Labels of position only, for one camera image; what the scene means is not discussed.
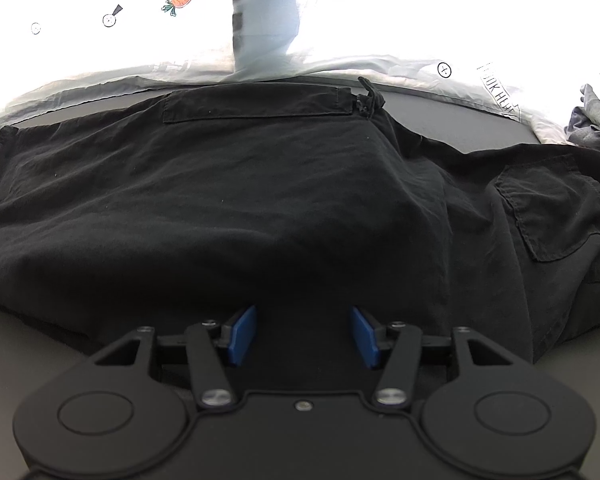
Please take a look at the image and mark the black cargo trousers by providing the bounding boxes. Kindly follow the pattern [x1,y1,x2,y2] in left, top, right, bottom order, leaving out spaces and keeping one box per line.
[0,77,600,365]

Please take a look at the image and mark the grey sweatshirt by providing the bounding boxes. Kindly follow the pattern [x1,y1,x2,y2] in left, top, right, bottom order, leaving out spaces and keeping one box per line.
[565,84,600,152]

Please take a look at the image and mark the white printed window curtain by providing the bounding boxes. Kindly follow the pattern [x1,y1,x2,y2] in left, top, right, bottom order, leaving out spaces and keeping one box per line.
[0,0,600,142]

